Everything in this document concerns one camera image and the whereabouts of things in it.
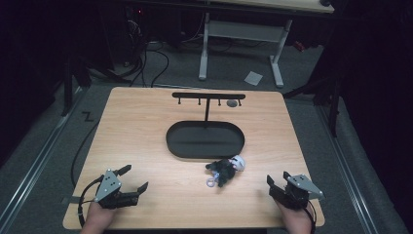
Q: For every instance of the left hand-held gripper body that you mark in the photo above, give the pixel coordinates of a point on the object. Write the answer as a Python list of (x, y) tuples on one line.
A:
[(108, 188)]

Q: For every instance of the metal floor rail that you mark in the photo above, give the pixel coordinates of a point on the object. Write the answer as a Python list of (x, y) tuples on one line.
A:
[(349, 175), (35, 162)]

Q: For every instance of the black metal stand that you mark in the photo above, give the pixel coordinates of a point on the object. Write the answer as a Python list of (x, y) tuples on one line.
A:
[(68, 84), (332, 107)]

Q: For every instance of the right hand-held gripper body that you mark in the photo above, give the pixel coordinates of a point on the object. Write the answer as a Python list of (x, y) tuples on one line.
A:
[(296, 192)]

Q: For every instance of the grey paper sheet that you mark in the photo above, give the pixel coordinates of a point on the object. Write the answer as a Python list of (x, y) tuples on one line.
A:
[(253, 78)]

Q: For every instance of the person's right hand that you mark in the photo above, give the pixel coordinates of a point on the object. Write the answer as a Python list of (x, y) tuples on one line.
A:
[(297, 219)]

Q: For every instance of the black hook rack with tray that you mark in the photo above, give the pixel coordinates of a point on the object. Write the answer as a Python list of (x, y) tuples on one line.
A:
[(205, 138)]

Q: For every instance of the white-framed desk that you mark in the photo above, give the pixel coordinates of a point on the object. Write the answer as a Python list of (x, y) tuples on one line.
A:
[(242, 31)]

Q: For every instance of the grey round table grommet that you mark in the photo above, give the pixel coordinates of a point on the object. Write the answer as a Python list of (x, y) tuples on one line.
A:
[(232, 103)]

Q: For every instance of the person's left hand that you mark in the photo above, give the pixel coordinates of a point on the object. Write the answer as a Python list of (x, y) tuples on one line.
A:
[(97, 218)]

